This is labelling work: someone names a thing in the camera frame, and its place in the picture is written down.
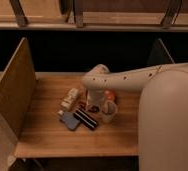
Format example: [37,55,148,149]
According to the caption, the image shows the wooden shelf rail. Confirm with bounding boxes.
[0,0,188,32]

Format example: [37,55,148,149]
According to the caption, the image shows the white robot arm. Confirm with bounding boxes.
[82,63,188,171]

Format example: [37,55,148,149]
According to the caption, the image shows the cream plastic bottle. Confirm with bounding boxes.
[61,88,79,111]

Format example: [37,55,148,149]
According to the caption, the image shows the orange ceramic bowl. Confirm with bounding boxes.
[104,90,116,102]

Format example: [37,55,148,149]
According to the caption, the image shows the black striped rectangular block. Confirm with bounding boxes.
[73,109,98,130]

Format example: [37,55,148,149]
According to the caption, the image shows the blue sponge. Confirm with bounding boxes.
[60,112,80,131]

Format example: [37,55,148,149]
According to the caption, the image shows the wooden side panel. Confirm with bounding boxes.
[0,38,36,141]

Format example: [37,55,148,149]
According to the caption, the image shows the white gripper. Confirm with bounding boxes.
[86,90,105,109]

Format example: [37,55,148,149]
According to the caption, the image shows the white ceramic cup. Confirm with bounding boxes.
[101,100,118,123]

